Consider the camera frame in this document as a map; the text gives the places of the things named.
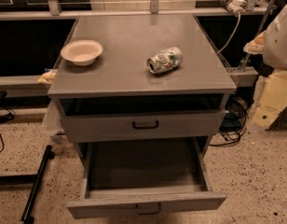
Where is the grey drawer cabinet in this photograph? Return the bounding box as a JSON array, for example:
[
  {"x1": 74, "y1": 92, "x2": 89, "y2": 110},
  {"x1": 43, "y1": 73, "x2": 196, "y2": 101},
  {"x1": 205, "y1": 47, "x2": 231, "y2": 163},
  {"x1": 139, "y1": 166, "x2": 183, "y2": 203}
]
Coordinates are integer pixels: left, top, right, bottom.
[{"x1": 47, "y1": 13, "x2": 238, "y2": 161}]

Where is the closed grey top drawer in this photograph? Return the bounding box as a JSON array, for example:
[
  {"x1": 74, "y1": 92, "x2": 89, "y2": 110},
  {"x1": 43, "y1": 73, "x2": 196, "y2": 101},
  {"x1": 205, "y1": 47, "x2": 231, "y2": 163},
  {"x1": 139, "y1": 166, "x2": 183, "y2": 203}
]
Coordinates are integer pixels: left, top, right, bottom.
[{"x1": 61, "y1": 110, "x2": 226, "y2": 143}]

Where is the white paper bowl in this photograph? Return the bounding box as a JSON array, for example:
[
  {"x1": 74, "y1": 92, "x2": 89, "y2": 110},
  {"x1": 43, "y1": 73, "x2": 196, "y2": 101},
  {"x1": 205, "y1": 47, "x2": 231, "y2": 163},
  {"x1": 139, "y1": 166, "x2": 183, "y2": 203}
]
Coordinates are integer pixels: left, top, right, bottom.
[{"x1": 61, "y1": 40, "x2": 103, "y2": 66}]

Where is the white power strip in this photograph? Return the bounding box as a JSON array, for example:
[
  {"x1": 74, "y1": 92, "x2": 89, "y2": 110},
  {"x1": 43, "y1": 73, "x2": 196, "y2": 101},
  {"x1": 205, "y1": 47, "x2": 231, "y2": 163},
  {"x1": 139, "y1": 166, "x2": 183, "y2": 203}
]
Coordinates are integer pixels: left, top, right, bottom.
[{"x1": 218, "y1": 0, "x2": 245, "y2": 17}]

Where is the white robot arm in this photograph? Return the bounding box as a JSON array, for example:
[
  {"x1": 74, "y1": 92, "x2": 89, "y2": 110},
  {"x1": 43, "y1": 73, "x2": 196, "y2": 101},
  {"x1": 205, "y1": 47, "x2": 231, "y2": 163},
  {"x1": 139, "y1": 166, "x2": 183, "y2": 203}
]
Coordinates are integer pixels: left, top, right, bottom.
[{"x1": 243, "y1": 5, "x2": 287, "y2": 131}]

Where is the white power cable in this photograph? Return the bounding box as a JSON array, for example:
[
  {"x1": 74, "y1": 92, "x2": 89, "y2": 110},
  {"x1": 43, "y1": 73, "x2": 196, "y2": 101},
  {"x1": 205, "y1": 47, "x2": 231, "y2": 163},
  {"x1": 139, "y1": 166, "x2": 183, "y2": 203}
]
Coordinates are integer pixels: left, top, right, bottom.
[{"x1": 215, "y1": 12, "x2": 242, "y2": 56}]

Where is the black metal stand leg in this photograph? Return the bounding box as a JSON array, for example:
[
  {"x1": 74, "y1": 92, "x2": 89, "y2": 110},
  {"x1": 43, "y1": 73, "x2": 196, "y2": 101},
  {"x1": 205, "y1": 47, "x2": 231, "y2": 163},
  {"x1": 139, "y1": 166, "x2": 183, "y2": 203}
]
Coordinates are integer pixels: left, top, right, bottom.
[{"x1": 20, "y1": 145, "x2": 55, "y2": 224}]

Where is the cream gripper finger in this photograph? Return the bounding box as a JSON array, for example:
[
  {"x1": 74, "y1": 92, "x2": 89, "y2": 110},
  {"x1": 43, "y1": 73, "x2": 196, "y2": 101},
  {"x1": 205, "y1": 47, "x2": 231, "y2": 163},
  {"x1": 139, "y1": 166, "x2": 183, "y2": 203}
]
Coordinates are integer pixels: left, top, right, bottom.
[{"x1": 251, "y1": 70, "x2": 287, "y2": 129}]

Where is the black cable bundle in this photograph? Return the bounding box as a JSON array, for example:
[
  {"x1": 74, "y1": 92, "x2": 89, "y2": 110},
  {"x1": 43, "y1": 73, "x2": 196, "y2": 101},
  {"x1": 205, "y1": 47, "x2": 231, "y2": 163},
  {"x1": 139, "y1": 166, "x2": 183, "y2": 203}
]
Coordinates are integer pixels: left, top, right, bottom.
[{"x1": 209, "y1": 96, "x2": 250, "y2": 147}]

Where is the black cable at left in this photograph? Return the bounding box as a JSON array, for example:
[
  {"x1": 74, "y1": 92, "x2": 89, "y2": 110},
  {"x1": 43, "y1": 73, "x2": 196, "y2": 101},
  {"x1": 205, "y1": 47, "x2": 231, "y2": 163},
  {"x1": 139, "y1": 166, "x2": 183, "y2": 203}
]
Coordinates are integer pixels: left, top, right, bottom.
[{"x1": 0, "y1": 105, "x2": 16, "y2": 161}]

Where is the open grey middle drawer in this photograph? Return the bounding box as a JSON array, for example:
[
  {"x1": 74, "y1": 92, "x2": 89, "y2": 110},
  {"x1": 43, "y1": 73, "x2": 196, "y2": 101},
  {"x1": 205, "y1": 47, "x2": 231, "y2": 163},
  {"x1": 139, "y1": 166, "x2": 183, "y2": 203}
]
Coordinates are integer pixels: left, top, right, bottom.
[{"x1": 67, "y1": 138, "x2": 226, "y2": 218}]

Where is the grey metal rail frame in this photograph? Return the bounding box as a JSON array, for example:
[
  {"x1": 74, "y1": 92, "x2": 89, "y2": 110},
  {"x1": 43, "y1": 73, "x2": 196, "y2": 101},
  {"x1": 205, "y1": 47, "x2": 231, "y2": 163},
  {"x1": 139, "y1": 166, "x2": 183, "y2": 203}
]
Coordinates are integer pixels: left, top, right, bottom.
[{"x1": 0, "y1": 0, "x2": 282, "y2": 21}]

